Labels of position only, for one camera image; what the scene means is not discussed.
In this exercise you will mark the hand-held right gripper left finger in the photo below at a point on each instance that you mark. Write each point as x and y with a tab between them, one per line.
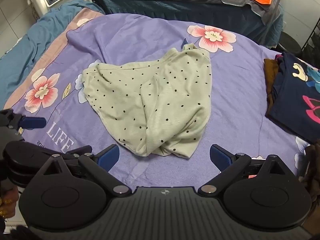
110	157

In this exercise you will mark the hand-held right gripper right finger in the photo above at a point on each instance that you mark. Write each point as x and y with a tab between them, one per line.
220	158

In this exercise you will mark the blue duvet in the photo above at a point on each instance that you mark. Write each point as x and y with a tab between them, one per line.
27	40

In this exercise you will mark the brown garment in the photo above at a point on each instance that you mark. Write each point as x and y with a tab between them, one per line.
271	72

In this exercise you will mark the grey towel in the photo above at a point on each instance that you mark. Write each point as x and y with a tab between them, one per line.
265	7

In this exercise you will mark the navy cartoon print shirt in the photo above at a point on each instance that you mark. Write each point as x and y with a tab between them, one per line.
295	92

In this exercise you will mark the purple floral blanket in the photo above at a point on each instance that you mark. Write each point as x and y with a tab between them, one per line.
140	37

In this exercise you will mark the teal bed cover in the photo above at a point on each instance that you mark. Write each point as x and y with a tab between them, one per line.
180	15

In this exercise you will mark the person's left hand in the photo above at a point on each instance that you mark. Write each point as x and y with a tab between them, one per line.
8	202

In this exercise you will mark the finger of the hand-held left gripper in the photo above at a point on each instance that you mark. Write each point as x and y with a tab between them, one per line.
78	150
33	122

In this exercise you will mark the black round stool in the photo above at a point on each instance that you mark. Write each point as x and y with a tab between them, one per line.
290	43

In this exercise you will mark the cream polka dot shirt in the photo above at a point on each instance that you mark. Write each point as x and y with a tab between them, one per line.
155	97

